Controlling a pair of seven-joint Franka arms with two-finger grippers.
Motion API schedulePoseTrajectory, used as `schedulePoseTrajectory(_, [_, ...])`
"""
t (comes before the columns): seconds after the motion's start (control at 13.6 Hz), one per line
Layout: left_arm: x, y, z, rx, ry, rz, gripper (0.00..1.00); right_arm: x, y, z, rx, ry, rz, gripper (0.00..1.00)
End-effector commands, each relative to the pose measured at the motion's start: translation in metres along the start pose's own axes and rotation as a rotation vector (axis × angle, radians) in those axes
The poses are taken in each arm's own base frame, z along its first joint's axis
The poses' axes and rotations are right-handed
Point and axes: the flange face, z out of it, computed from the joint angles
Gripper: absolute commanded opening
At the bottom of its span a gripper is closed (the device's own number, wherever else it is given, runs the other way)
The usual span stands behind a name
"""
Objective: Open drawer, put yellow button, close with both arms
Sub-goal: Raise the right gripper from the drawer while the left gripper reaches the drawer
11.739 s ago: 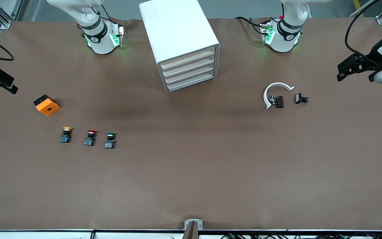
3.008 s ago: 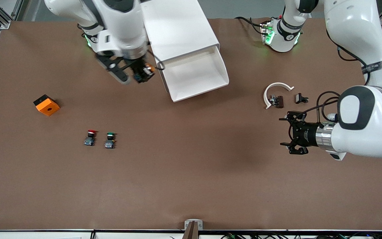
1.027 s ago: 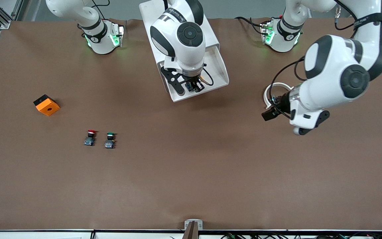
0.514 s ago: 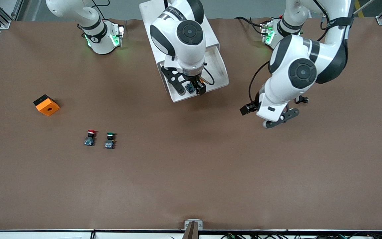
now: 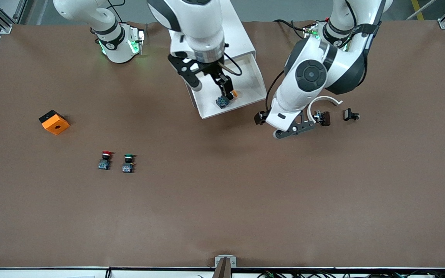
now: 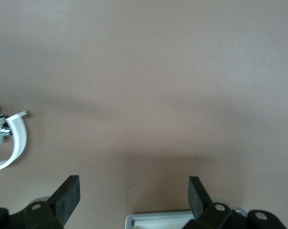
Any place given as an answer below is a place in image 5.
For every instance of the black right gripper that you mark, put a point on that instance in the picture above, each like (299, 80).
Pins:
(211, 68)

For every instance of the yellow push button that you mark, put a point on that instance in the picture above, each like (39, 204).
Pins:
(222, 102)

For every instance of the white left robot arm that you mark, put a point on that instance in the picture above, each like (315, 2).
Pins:
(311, 73)

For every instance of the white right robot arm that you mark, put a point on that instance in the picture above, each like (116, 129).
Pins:
(195, 23)

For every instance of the green push button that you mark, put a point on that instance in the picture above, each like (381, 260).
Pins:
(128, 168)

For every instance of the red push button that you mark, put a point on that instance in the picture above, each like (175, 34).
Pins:
(104, 165)

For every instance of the orange button box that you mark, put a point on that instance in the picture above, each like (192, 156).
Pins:
(56, 125)

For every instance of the white curved clamp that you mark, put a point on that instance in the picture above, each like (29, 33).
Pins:
(328, 98)

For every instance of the brown table cover sheet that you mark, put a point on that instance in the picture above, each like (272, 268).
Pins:
(222, 200)

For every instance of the small black switch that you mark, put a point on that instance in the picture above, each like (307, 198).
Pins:
(348, 114)

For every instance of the silver camera mount bracket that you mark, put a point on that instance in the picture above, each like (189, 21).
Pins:
(225, 266)

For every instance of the white table edge rail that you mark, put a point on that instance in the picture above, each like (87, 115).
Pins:
(52, 273)

